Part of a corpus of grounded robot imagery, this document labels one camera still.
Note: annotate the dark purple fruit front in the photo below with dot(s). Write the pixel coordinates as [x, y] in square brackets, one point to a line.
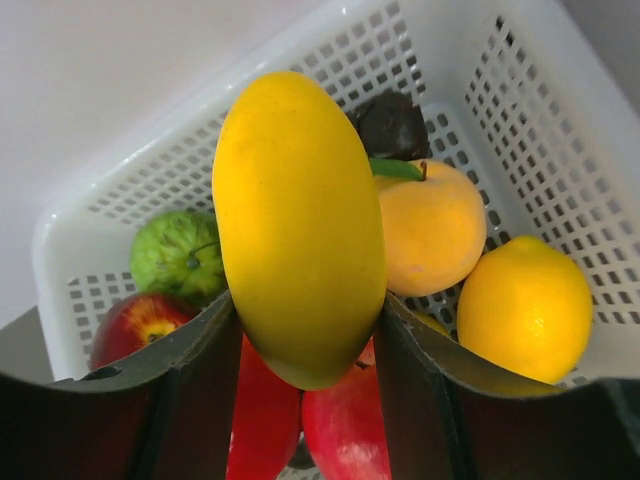
[301, 458]

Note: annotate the red fruit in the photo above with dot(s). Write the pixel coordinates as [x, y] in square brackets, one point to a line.
[266, 421]
[343, 425]

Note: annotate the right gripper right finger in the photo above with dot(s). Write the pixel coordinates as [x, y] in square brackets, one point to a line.
[450, 414]

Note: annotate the pink peach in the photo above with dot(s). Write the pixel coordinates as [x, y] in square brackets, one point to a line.
[434, 224]

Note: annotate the yellow lemon middle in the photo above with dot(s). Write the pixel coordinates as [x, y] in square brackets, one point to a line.
[431, 323]

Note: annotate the yellow lemon right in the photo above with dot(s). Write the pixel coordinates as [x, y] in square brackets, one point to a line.
[527, 308]

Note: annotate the yellow lemon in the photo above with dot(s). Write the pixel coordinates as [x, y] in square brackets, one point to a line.
[431, 323]
[527, 308]

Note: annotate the dark purple fruit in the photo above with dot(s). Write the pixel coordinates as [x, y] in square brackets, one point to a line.
[391, 126]
[301, 458]

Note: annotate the green striped fruit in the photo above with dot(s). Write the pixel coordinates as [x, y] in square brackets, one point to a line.
[179, 253]

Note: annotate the dark purple fruit back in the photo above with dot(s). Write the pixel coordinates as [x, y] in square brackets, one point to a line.
[391, 126]

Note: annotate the yellow fruit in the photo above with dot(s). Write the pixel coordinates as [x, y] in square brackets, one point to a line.
[300, 228]

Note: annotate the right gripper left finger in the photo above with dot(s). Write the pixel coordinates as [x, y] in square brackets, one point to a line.
[164, 412]

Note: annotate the red apple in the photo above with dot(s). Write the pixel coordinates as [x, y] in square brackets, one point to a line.
[135, 322]

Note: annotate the white perforated plastic basket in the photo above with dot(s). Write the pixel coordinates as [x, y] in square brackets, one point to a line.
[511, 94]

